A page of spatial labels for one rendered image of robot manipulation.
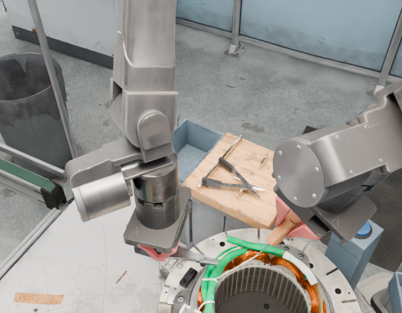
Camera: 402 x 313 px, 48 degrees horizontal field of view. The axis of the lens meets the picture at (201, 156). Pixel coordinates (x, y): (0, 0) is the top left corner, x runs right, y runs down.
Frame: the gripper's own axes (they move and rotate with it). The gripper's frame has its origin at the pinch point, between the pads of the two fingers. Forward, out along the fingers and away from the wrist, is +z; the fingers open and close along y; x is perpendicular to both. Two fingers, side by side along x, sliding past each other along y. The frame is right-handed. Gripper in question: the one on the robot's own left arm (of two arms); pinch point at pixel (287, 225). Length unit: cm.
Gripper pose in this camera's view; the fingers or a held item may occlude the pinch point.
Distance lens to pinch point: 56.1
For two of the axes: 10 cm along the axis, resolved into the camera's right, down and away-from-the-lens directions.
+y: 6.7, 7.1, -2.2
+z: -3.1, 5.4, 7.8
